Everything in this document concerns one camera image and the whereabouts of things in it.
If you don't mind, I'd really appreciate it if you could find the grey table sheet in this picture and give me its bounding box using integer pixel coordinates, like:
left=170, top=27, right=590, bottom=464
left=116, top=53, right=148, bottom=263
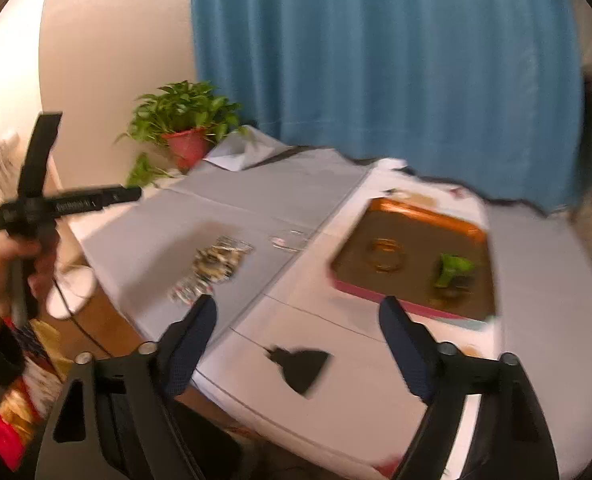
left=486, top=202, right=592, bottom=478
left=68, top=127, right=373, bottom=343

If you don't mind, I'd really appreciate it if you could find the person's left hand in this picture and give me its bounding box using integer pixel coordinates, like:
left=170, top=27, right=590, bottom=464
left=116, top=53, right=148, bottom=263
left=0, top=237, right=61, bottom=322

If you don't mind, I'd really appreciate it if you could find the black cable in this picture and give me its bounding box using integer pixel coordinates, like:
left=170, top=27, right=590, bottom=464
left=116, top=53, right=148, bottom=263
left=51, top=280, right=113, bottom=361

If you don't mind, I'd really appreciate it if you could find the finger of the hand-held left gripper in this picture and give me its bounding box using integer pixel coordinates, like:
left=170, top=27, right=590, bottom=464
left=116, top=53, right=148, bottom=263
left=52, top=185, right=143, bottom=218

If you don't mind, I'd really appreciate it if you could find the red flower pot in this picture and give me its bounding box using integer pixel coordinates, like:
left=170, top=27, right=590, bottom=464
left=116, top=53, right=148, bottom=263
left=162, top=127, right=211, bottom=172

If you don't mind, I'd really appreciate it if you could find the white desk fan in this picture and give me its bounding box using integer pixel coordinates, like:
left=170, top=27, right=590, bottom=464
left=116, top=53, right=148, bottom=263
left=0, top=121, right=97, bottom=320

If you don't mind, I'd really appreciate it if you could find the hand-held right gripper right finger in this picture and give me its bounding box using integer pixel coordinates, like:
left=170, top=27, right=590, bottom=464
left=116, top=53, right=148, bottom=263
left=378, top=296, right=560, bottom=480

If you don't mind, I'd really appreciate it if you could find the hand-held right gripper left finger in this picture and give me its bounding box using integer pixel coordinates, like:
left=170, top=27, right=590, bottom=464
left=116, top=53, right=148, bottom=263
left=35, top=294, right=241, bottom=480

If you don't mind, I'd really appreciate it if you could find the blue curtain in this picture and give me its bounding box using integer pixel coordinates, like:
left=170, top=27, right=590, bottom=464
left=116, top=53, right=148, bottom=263
left=190, top=0, right=584, bottom=211

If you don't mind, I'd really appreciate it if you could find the gold bangle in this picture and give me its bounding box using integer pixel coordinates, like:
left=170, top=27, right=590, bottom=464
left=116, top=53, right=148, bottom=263
left=367, top=237, right=407, bottom=274

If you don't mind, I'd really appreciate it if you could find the pale folded paper sheet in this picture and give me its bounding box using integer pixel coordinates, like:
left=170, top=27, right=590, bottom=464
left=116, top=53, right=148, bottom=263
left=202, top=126, right=297, bottom=172

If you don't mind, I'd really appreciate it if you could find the green leafy plant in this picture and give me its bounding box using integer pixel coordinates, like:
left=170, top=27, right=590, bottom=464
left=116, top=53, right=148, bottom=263
left=115, top=80, right=251, bottom=188

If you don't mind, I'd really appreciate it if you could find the patterned red yellow cloth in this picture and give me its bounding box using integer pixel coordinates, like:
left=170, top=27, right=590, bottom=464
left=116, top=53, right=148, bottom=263
left=0, top=317, right=69, bottom=471

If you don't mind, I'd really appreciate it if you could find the pink metal tray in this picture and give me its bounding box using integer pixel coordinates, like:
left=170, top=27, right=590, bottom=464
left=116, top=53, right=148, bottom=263
left=328, top=197, right=499, bottom=323

